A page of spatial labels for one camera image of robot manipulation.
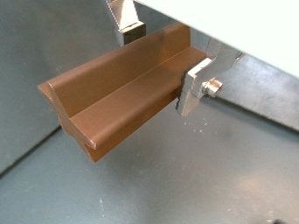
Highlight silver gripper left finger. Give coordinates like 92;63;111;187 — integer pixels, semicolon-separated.
103;0;146;46

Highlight brown star prism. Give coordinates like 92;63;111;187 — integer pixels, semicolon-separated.
39;23;206;162

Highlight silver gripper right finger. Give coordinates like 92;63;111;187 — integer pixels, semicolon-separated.
176;38;242;116

